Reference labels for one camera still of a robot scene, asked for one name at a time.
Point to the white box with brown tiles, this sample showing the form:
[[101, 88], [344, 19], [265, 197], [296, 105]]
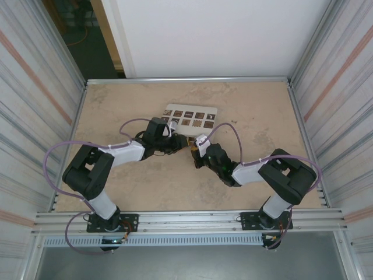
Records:
[[192, 113]]

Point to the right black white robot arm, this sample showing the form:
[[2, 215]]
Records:
[[285, 178]]

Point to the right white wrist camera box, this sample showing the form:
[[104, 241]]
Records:
[[201, 140]]

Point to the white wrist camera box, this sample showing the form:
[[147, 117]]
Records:
[[201, 140], [170, 128]]

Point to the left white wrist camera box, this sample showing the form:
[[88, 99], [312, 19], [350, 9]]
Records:
[[170, 128]]

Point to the wide aluminium mounting rail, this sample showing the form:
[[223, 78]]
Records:
[[189, 221]]

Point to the aluminium table edge rail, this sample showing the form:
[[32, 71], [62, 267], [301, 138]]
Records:
[[189, 80]]

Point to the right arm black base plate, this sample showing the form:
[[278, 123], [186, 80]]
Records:
[[247, 218]]

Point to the aluminium table side rail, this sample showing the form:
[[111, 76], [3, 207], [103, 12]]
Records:
[[300, 116], [76, 122]]

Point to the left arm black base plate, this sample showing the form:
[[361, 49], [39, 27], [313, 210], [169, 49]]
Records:
[[131, 221]]

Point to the wooden door frame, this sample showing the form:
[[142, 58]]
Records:
[[109, 35]]

